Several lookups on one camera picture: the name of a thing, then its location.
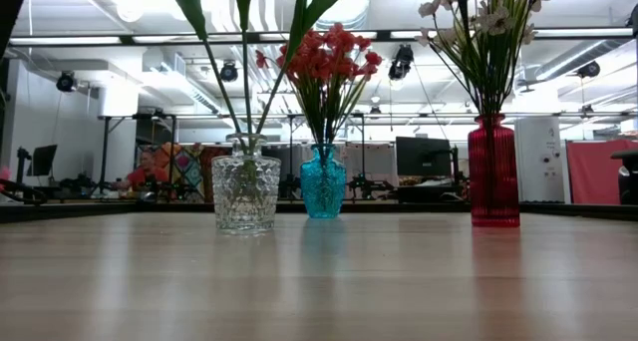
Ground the clear cut-glass vase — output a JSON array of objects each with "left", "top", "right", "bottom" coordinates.
[{"left": 210, "top": 133, "right": 282, "bottom": 234}]

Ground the colourful patterned quilt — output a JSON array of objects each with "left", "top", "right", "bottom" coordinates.
[{"left": 133, "top": 142, "right": 233, "bottom": 203}]

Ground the black computer monitor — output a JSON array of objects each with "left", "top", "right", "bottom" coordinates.
[{"left": 395, "top": 136, "right": 453, "bottom": 178}]

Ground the black office chair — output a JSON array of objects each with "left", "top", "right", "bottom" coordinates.
[{"left": 611, "top": 150, "right": 638, "bottom": 206}]

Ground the black overhead crossbar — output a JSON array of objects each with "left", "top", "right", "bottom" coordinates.
[{"left": 0, "top": 28, "right": 638, "bottom": 48}]

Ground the small black monitor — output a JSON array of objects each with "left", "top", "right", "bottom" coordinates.
[{"left": 26, "top": 144, "right": 59, "bottom": 178}]

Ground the black aluminium table frame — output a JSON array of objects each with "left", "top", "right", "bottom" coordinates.
[{"left": 0, "top": 199, "right": 638, "bottom": 225}]

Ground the red partition panel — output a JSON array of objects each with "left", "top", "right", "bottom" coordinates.
[{"left": 566, "top": 140, "right": 638, "bottom": 206}]

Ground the person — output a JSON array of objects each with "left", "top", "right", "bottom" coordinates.
[{"left": 110, "top": 150, "right": 170, "bottom": 192}]

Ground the slim silver ventilation duct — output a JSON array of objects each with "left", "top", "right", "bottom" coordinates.
[{"left": 535, "top": 38, "right": 627, "bottom": 82}]

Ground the red ribbed glass vase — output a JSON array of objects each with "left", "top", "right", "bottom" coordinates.
[{"left": 467, "top": 114, "right": 521, "bottom": 228}]

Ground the blue glass vase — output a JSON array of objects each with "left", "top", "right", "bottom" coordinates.
[{"left": 299, "top": 144, "right": 348, "bottom": 219}]

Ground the wide silver ventilation duct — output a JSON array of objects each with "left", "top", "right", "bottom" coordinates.
[{"left": 302, "top": 0, "right": 374, "bottom": 32}]

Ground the white rectangular ceiling duct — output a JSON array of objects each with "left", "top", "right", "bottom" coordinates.
[{"left": 142, "top": 48, "right": 256, "bottom": 137}]

